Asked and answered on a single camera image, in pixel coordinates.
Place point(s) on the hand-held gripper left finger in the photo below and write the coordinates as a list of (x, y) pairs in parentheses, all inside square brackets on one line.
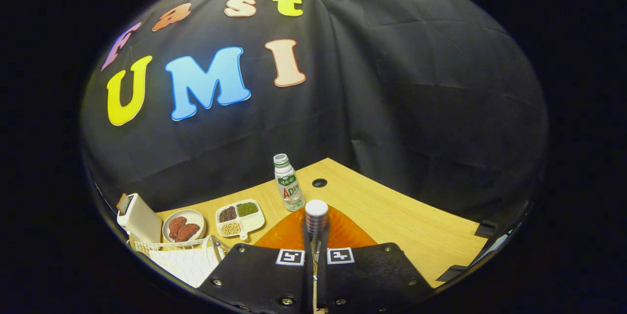
[(307, 275)]

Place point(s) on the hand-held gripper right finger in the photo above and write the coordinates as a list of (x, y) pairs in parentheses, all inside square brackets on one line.
[(324, 275)]

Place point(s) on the white divided dish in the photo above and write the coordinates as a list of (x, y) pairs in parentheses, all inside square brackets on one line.
[(254, 224)]

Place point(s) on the beige round plate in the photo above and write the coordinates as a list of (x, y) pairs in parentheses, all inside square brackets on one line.
[(196, 215)]

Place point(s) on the white drink bottle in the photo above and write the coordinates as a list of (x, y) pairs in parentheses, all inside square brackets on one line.
[(289, 189)]

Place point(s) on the black table grommet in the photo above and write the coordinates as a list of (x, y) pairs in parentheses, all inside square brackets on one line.
[(320, 182)]

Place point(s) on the brown meat piece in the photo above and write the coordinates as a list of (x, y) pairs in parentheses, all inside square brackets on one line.
[(176, 227), (190, 231)]

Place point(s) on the white toaster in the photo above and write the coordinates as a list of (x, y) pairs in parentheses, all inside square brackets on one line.
[(144, 223)]

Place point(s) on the toast slice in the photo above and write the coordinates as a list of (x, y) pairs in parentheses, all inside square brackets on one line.
[(122, 204)]

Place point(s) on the black table edge bracket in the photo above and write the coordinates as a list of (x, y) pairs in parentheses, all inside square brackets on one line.
[(451, 273), (486, 229)]

